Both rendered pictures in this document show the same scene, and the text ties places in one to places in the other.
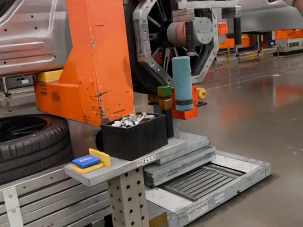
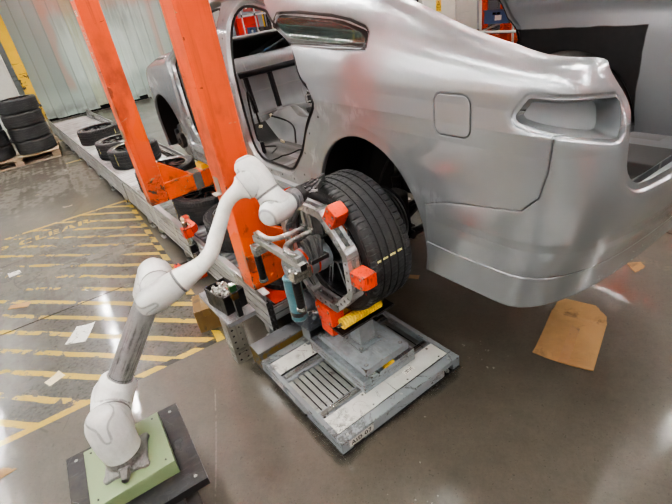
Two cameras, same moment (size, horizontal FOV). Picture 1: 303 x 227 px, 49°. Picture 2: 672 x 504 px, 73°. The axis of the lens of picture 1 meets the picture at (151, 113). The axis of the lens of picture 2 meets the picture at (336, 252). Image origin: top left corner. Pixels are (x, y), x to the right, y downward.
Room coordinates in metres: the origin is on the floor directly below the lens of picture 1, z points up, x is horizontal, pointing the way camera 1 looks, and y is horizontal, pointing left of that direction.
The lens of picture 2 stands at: (2.07, -2.05, 1.91)
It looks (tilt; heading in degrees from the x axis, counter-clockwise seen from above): 29 degrees down; 96
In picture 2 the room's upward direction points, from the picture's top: 10 degrees counter-clockwise
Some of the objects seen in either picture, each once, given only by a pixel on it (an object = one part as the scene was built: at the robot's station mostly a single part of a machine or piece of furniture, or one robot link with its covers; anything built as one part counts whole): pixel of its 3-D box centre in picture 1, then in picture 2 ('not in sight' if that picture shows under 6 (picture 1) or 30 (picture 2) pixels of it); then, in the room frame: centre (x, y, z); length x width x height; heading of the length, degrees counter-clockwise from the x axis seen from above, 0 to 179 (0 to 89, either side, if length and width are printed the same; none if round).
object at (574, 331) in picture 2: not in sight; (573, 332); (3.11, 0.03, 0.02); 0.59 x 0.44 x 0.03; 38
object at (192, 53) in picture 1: (190, 37); (260, 267); (1.49, -0.20, 0.83); 0.04 x 0.04 x 0.16
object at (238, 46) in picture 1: (237, 32); (298, 295); (1.71, -0.47, 0.83); 0.04 x 0.04 x 0.16
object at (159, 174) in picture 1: (165, 158); (360, 348); (1.89, -0.05, 0.13); 0.50 x 0.36 x 0.10; 128
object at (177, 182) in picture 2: not in sight; (188, 171); (0.42, 1.90, 0.69); 0.52 x 0.17 x 0.35; 38
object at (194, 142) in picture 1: (167, 126); (360, 325); (1.92, -0.08, 0.32); 0.40 x 0.30 x 0.28; 128
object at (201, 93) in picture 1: (186, 92); (360, 312); (1.94, -0.22, 0.51); 0.29 x 0.06 x 0.06; 38
